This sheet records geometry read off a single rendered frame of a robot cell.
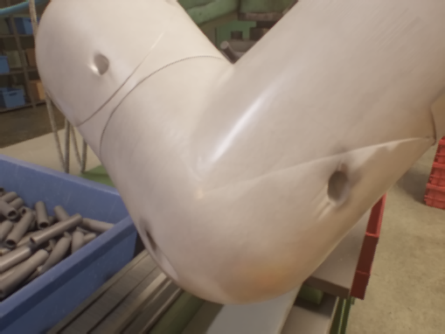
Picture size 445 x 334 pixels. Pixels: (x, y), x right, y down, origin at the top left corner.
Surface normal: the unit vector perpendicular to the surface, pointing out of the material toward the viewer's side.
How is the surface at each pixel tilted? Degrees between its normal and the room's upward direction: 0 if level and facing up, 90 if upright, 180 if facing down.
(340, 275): 0
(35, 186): 81
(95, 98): 70
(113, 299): 0
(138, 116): 55
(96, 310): 0
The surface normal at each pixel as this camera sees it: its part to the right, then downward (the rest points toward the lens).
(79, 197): -0.47, 0.22
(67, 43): -0.40, -0.05
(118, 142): -0.65, 0.01
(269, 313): 0.00, -0.91
